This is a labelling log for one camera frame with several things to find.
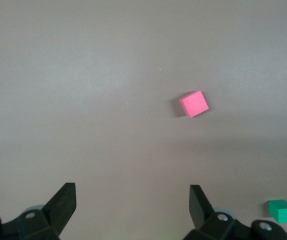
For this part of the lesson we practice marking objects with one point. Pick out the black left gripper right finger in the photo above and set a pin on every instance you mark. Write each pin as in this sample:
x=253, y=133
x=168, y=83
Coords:
x=201, y=212

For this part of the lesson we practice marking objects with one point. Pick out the pink cube block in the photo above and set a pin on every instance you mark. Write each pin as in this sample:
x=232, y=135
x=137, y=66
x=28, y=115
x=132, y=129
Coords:
x=194, y=103

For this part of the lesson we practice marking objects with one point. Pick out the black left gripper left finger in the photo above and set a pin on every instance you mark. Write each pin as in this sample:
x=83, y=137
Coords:
x=58, y=212

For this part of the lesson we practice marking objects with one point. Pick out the green cube block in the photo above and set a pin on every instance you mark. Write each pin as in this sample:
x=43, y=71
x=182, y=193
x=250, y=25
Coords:
x=282, y=212

